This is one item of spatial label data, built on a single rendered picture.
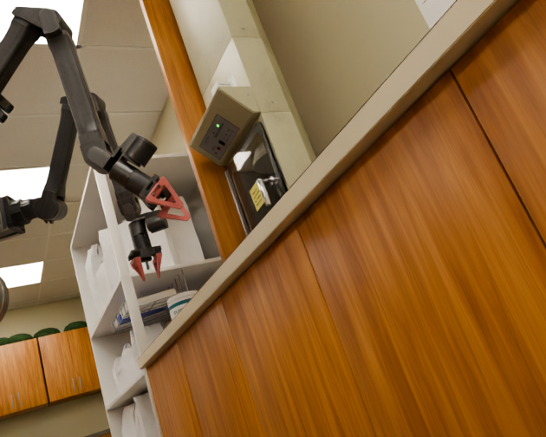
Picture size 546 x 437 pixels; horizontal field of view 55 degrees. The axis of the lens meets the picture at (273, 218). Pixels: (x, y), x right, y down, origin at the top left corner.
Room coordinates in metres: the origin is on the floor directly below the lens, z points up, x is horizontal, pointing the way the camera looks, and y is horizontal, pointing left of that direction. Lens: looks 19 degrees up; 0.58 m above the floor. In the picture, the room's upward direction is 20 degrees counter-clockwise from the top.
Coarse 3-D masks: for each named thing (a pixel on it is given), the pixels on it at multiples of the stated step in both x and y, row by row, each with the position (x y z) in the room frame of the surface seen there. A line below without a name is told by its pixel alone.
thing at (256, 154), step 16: (256, 128) 1.46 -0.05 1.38; (256, 144) 1.49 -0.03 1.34; (240, 160) 1.59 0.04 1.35; (256, 160) 1.52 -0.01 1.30; (272, 160) 1.44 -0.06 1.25; (240, 176) 1.62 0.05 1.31; (256, 176) 1.54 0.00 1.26; (240, 192) 1.65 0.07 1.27; (272, 192) 1.49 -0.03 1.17; (256, 224) 1.63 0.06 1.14
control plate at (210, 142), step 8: (216, 120) 1.49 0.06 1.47; (224, 120) 1.48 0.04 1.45; (216, 128) 1.53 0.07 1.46; (224, 128) 1.52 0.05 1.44; (232, 128) 1.51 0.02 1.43; (208, 136) 1.57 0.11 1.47; (216, 136) 1.56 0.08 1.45; (224, 136) 1.55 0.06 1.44; (232, 136) 1.54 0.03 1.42; (200, 144) 1.62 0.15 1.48; (208, 144) 1.61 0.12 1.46; (216, 144) 1.59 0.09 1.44; (208, 152) 1.64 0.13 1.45; (224, 152) 1.62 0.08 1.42
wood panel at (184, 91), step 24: (144, 0) 1.71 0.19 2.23; (168, 0) 1.76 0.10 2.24; (168, 24) 1.74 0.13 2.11; (168, 48) 1.73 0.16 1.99; (168, 72) 1.71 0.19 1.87; (192, 72) 1.76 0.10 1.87; (192, 96) 1.74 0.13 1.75; (192, 120) 1.73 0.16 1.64; (192, 168) 1.72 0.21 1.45; (216, 168) 1.74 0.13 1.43; (216, 192) 1.73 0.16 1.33; (216, 216) 1.71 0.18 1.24; (216, 240) 1.72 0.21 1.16; (240, 240) 1.74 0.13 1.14
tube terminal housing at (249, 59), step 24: (240, 48) 1.44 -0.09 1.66; (264, 48) 1.49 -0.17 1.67; (216, 72) 1.58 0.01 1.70; (240, 72) 1.46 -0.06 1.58; (264, 72) 1.47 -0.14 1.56; (264, 96) 1.45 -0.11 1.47; (288, 96) 1.58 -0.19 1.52; (264, 120) 1.44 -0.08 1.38; (288, 120) 1.48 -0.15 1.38; (240, 144) 1.59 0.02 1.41; (288, 144) 1.46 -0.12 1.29; (288, 168) 1.45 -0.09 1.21
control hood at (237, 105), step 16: (224, 96) 1.40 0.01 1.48; (240, 96) 1.41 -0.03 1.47; (208, 112) 1.47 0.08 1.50; (224, 112) 1.45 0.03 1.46; (240, 112) 1.44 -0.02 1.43; (256, 112) 1.43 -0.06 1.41; (208, 128) 1.54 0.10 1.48; (240, 128) 1.50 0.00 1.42; (192, 144) 1.63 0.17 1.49; (224, 160) 1.66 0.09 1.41
